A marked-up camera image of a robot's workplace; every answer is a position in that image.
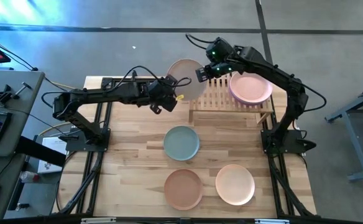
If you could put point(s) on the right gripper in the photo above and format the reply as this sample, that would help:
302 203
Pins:
218 69

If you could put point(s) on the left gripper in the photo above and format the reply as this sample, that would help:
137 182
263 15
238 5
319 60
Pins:
158 91

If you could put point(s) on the pale beige plate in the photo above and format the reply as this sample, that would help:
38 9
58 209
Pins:
187 68

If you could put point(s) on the pink plate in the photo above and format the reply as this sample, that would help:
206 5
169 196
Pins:
250 87

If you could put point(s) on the purple plate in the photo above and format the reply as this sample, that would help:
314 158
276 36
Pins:
242 102

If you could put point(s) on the teal blue plate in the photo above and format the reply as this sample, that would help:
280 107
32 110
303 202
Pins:
181 143

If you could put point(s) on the peach plate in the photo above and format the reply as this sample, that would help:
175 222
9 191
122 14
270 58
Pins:
235 185

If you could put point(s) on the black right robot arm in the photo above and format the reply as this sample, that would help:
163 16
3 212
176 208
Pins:
262 67

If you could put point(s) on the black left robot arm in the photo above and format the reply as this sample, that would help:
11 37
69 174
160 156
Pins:
107 95

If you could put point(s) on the slatted wooden shelf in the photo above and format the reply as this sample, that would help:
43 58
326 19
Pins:
218 93

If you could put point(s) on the brown plate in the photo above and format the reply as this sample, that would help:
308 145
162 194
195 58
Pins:
183 189

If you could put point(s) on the white paper booklet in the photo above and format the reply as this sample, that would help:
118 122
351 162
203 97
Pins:
49 157

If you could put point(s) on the black desk beam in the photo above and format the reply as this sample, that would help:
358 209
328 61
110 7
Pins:
38 151

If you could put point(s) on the grey side desk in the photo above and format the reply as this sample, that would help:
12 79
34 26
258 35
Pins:
20 102

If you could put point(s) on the clear bottle red cap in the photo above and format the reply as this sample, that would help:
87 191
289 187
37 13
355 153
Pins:
29 177

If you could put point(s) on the black metal clamp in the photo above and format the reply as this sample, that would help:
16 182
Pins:
6 96

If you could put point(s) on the grey metal stand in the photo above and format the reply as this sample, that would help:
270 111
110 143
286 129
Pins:
360 155

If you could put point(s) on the black rail clamp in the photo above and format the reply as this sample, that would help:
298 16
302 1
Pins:
134 75

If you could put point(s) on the black aluminium table frame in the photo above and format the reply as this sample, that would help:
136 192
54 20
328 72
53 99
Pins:
122 80

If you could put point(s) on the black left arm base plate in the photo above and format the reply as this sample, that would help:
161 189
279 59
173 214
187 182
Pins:
76 145

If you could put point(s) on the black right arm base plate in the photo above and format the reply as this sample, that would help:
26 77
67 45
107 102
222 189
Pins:
298 146

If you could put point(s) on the white frame bracket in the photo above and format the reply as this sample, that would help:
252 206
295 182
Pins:
271 221
97 220

